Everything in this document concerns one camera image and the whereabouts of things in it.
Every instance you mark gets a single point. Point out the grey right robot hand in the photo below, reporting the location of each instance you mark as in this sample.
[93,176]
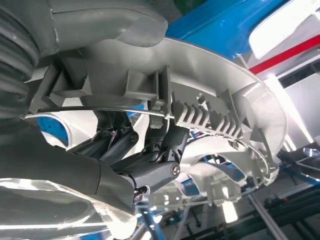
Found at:
[62,159]

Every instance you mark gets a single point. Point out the clear plastic hand wrap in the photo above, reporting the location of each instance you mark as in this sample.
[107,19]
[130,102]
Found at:
[50,205]

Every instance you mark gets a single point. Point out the red barrier belt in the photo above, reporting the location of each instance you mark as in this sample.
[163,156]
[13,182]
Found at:
[287,54]

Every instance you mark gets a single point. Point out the white plastic mirror cover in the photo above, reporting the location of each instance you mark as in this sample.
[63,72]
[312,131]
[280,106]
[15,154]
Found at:
[280,26]

